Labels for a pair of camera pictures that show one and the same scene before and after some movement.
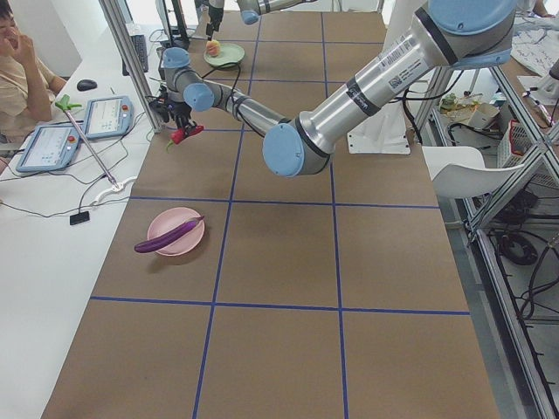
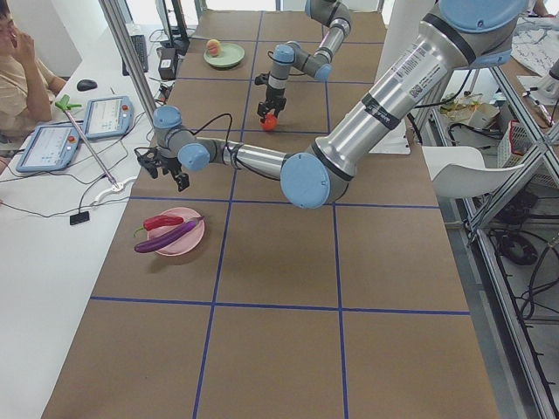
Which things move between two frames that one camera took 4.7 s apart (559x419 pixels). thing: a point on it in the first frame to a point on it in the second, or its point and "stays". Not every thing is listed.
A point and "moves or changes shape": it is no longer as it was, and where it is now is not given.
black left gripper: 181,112 to 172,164
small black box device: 79,217 stays
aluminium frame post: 135,71 stays
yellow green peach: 213,47 stays
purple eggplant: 172,234 stays
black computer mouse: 85,85 stays
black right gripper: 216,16 to 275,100
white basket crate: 514,145 stays
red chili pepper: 178,136 moves or changes shape
